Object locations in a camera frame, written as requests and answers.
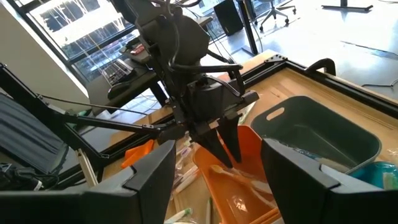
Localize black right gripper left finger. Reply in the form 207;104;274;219
0;139;177;224

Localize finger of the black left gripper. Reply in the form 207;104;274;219
189;124;234;169
216;113;243;165

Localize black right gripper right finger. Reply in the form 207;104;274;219
260;138;398;224

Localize green white toothbrush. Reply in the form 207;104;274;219
381;172;396;191
164;207;194;224
204;197;215;224
237;100;258;126

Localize purple white wrapped toothbrush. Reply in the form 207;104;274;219
176;145;193;163

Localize silver aluminium bar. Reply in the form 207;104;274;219
75;147;100;188

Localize pink white wrapped toothbrush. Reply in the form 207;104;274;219
171;164;200;196

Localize orange plastic bin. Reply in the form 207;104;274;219
192;124;283;224

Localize teal plastic bin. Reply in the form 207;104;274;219
348;160;398;191

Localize orange cloth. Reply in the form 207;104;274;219
119;139;155;170

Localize dark green plastic bin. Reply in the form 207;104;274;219
249;95;383;175

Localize black computer tower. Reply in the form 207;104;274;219
213;0;244;37

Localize small red device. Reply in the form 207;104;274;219
129;42;146;57

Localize black computer mouse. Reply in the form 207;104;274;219
106;80;132;101

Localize dark monitor back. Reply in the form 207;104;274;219
0;92;70;175

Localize black keyboard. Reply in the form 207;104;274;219
101;58;136;87

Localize grey office chair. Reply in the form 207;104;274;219
252;0;299;32

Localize dark operator desk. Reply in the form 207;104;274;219
84;14;216;118

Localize black cable bundle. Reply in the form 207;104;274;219
0;163;60;192

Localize black diagonal frame strut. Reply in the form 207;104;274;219
60;114;189;138
0;63;110;183

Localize thin black cable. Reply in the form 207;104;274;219
36;93;150;117

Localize black arched handle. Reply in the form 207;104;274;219
303;57;338;77

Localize black floor cable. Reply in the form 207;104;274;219
361;78;398;88

